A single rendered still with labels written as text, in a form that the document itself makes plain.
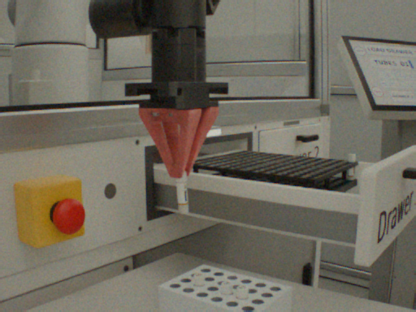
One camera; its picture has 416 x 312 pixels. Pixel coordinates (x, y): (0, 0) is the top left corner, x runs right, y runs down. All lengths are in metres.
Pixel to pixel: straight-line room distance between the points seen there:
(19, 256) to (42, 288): 0.07
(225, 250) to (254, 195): 0.33
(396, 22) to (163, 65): 1.99
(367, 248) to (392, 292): 1.19
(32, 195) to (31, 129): 0.09
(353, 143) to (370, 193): 1.95
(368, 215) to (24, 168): 0.39
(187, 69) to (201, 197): 0.23
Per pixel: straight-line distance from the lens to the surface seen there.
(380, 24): 2.40
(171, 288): 0.50
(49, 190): 0.51
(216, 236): 0.86
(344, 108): 2.45
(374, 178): 0.49
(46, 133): 0.55
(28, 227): 0.52
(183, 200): 0.48
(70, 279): 0.63
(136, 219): 0.67
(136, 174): 0.65
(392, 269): 1.65
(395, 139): 1.55
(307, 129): 1.07
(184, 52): 0.45
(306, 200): 0.54
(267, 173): 0.61
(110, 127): 0.61
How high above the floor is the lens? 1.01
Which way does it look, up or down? 8 degrees down
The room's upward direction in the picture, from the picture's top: straight up
